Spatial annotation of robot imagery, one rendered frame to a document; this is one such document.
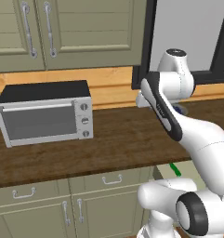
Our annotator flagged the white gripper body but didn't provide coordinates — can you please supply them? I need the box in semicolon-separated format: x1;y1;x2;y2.
135;92;154;109

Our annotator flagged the open pale drawer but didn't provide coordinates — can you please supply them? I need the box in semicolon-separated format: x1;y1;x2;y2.
152;159;208;191

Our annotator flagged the olive drawer front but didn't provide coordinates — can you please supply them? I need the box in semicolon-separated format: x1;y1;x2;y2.
0;178;72;207
68;165;155;196

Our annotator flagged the toaster oven glass door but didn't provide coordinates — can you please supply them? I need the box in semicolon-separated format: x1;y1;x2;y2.
0;103;79;142

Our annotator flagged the olive base cupboard door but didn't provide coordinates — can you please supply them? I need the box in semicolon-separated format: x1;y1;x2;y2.
71;188;152;238
0;195;75;238

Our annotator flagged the blue grey plate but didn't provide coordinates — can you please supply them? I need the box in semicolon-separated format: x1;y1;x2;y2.
174;105;190;116

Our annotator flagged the toaster oven door handle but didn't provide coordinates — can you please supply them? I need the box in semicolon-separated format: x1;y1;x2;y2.
0;103;74;112

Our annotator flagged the silver wall cupboard handle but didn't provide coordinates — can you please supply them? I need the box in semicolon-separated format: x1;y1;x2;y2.
20;1;38;60
43;1;59;60

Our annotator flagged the olive wall cupboard door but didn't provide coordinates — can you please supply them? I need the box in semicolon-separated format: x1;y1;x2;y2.
34;0;148;72
0;0;46;74

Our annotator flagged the green handled knife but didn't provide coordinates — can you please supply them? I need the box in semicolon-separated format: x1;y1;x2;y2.
169;163;183;178

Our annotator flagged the silver drawer handle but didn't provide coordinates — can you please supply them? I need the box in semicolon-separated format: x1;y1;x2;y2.
11;187;37;200
101;173;124;186

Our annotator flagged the black framed window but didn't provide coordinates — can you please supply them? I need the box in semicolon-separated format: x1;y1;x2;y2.
131;0;224;91

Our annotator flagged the silver base cupboard handle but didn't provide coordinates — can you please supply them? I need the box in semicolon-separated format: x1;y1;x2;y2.
76;197;86;224
61;200;72;227

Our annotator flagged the silver toaster oven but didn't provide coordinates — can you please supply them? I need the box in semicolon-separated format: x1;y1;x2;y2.
0;79;95;149

